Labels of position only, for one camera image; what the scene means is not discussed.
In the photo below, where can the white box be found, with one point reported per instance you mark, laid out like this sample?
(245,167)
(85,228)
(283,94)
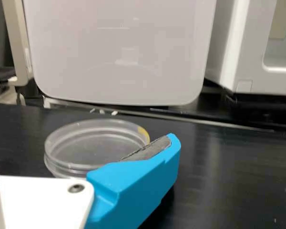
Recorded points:
(109,59)

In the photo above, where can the cream microscope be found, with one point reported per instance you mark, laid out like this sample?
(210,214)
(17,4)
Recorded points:
(16,35)

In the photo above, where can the petri dish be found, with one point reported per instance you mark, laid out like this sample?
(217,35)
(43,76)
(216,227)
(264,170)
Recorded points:
(85,143)

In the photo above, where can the black platform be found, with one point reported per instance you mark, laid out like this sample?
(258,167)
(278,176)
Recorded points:
(26,124)

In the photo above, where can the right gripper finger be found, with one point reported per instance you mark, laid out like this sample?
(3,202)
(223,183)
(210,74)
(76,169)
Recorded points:
(133,186)

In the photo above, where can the white incubator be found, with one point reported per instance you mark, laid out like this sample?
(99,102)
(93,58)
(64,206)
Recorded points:
(233,47)

